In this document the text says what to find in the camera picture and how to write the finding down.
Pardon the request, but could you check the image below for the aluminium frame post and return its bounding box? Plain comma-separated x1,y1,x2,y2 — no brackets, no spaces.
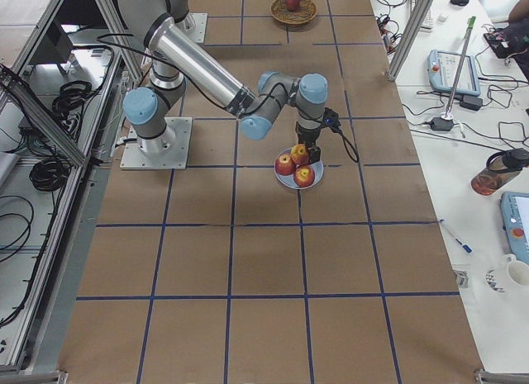
386,0,434,82

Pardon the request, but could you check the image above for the black computer mouse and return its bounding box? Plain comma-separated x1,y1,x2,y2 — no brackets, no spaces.
450,0,469,7

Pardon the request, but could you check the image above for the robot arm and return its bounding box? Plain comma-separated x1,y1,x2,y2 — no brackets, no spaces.
117,0,328,164

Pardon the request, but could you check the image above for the red apple plate left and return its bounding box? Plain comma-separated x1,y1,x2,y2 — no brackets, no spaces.
274,154,297,176

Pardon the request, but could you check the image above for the blue teach pendant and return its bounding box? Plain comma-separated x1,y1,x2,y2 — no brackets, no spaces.
427,50,481,97

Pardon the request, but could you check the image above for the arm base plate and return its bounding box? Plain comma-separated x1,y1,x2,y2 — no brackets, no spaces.
120,116,193,170
177,12,208,44

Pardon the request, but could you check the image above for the brown water bottle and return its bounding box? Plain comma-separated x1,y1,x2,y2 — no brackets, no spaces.
470,148,528,196

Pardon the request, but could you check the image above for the red yellow apple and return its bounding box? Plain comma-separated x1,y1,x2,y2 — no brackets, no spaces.
290,144,309,166

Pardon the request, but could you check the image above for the red apple plate front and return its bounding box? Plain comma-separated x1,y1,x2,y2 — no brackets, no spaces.
293,165,316,188

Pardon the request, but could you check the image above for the white mug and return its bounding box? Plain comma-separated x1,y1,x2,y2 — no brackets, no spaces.
485,254,528,293

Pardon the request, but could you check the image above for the dark red apple in basket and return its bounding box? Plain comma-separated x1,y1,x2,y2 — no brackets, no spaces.
284,0,301,12

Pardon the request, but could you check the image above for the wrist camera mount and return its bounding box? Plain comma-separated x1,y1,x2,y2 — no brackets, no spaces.
322,107,341,134

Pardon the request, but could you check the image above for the light blue plate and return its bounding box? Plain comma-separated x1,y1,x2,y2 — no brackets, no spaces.
274,149,324,190

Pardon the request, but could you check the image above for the woven wicker basket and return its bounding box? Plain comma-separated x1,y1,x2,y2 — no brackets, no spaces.
270,0,317,26

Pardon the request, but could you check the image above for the blue white pen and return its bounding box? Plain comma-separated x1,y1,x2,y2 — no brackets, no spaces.
439,219,473,254

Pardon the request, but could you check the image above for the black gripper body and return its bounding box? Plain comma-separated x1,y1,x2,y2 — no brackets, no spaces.
295,122,321,147

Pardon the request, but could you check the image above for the red apple plate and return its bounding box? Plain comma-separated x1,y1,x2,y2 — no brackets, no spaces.
293,165,316,188
274,154,297,176

